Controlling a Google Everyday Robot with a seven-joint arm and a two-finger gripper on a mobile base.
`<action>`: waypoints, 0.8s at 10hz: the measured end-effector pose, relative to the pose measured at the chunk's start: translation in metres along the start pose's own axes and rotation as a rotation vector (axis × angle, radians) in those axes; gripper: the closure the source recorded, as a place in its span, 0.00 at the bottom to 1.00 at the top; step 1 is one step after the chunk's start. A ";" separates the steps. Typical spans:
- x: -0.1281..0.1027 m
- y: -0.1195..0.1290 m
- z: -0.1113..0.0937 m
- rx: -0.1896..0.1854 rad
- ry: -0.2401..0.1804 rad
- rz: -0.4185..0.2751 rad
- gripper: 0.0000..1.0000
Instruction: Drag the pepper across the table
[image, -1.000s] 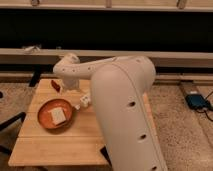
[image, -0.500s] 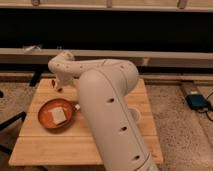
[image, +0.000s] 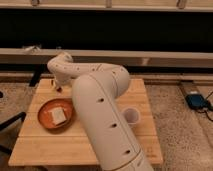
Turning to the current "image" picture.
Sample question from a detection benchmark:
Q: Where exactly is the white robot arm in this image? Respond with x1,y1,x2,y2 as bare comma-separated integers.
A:
47,53,154,171

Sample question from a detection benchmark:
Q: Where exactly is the black table leg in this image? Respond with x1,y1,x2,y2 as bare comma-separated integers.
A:
29,65,44,87

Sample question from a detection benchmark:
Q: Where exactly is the white sponge block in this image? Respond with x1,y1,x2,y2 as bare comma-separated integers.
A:
51,107,66,125

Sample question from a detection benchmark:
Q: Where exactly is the orange round plate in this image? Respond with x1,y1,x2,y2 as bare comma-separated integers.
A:
37,98,74,130

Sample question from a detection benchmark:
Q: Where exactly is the black chair leg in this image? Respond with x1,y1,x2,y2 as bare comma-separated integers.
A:
0,112,26,155

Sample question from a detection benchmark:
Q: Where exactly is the blue box on floor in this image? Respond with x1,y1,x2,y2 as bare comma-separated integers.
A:
185,94,207,110

